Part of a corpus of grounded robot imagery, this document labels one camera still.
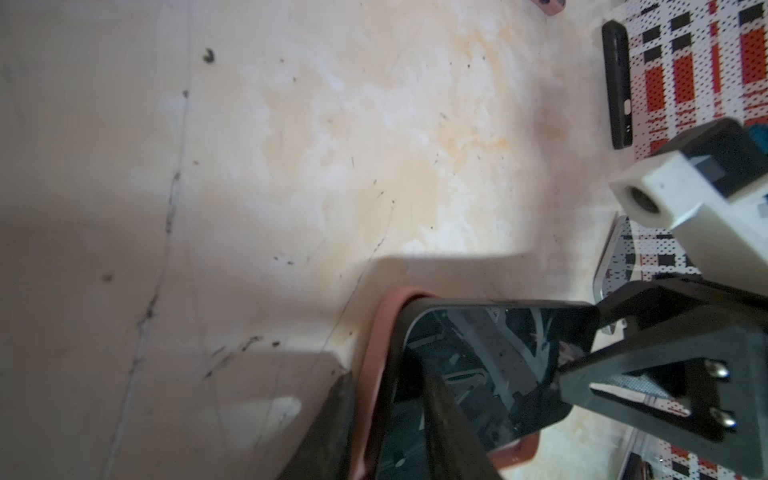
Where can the black textured phone case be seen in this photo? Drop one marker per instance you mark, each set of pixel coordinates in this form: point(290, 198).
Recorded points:
point(633, 252)

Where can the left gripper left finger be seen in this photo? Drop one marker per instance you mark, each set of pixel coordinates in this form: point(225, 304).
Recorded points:
point(324, 452)

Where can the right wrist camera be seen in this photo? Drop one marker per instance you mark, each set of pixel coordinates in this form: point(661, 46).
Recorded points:
point(708, 188)

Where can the black phone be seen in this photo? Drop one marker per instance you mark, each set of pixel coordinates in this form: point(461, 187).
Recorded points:
point(569, 328)

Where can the pink case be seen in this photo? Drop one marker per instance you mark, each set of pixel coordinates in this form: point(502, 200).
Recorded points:
point(489, 357)
point(551, 7)

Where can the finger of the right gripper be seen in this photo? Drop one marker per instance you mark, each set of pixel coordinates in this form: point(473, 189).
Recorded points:
point(692, 370)

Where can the black phone case far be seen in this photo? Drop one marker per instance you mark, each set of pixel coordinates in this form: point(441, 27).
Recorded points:
point(615, 43)

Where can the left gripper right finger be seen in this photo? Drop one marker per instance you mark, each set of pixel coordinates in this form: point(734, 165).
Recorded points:
point(453, 449)

